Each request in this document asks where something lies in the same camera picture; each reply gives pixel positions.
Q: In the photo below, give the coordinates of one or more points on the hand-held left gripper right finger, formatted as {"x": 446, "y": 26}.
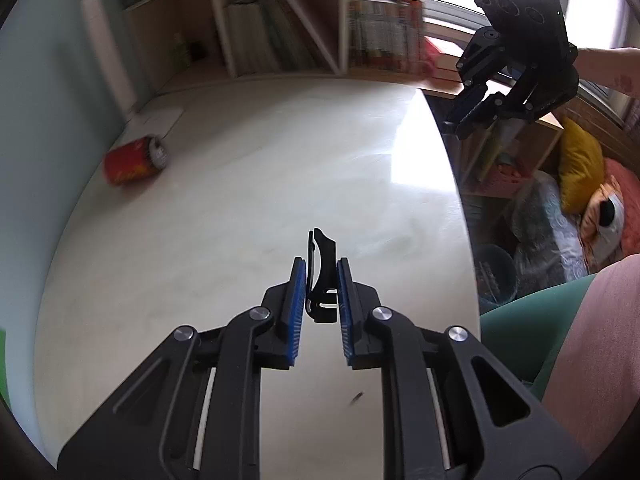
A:
{"x": 345, "y": 310}

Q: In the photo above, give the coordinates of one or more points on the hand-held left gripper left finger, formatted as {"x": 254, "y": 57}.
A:
{"x": 298, "y": 305}

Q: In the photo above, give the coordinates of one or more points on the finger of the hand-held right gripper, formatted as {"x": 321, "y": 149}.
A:
{"x": 472, "y": 90}
{"x": 517, "y": 105}

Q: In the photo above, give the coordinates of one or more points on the black plastic clip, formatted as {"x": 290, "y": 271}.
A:
{"x": 325, "y": 270}

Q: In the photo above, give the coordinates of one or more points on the dark trash bin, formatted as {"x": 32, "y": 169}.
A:
{"x": 495, "y": 275}

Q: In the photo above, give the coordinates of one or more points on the person's right forearm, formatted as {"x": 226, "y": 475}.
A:
{"x": 610, "y": 72}

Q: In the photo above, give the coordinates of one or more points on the stack of red books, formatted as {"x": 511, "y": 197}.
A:
{"x": 442, "y": 62}

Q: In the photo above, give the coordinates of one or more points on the low wooden shelf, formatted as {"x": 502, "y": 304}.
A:
{"x": 542, "y": 140}

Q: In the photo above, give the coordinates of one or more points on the yellow pillow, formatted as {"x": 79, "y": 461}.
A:
{"x": 580, "y": 165}

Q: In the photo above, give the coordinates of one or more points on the row of colourful books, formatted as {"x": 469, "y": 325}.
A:
{"x": 385, "y": 30}

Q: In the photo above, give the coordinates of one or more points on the orange plush pillow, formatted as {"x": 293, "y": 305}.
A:
{"x": 615, "y": 185}

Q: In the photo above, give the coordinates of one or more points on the grey patterned blanket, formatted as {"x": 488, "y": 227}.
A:
{"x": 550, "y": 230}

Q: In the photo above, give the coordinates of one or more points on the green seat cushion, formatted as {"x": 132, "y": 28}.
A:
{"x": 525, "y": 330}

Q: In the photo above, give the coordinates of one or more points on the red drink can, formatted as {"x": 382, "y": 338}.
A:
{"x": 127, "y": 162}

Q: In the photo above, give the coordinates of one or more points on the row of pale books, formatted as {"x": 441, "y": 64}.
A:
{"x": 255, "y": 35}

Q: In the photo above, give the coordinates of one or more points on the white paper sheet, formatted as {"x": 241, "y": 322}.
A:
{"x": 157, "y": 119}

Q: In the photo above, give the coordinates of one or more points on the wooden bookshelf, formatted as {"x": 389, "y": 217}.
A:
{"x": 200, "y": 77}

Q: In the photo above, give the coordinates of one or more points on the person's pink clothed leg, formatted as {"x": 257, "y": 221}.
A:
{"x": 600, "y": 350}

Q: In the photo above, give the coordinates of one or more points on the small green object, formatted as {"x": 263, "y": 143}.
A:
{"x": 181, "y": 52}

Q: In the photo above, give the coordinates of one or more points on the brown wooden bed frame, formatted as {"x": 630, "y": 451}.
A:
{"x": 595, "y": 115}

